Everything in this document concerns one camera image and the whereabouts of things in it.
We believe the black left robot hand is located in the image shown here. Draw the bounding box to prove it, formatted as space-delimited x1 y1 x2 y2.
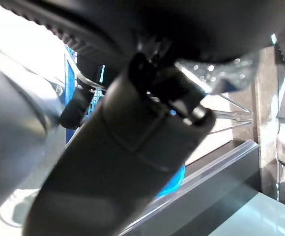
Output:
0 0 285 236

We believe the blue plastic shopping basket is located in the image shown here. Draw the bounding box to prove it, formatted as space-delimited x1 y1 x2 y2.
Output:
64 46 186 197

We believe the brown marble ledge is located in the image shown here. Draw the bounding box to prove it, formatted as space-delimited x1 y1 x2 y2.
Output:
253 45 285 200

